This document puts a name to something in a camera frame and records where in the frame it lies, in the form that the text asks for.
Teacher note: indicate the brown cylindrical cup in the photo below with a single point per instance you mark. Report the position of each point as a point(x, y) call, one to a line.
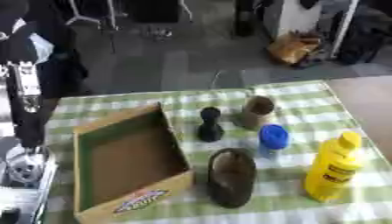
point(256, 112)

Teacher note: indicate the white chair base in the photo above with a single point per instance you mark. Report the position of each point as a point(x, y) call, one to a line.
point(92, 16)

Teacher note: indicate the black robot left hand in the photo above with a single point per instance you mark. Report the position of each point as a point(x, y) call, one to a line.
point(8, 215)

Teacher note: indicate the white board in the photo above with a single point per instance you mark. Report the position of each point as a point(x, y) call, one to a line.
point(301, 16)

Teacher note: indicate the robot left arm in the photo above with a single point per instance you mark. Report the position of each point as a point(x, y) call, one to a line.
point(26, 87)

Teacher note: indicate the tan cardboard box green inside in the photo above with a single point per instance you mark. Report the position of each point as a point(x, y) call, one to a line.
point(133, 157)

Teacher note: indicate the blue lidded container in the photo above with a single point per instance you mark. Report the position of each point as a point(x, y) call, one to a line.
point(273, 138)

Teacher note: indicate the yellow squeeze bottle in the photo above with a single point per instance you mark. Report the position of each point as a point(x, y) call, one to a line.
point(331, 169)

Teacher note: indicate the black dumbbell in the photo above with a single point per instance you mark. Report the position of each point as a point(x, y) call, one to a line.
point(210, 128)

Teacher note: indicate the white pole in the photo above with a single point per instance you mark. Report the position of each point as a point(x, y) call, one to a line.
point(342, 29)

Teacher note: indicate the brown paper bag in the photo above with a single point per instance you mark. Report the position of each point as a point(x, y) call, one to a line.
point(293, 48)

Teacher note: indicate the black bag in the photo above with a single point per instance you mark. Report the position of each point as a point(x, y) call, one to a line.
point(365, 40)

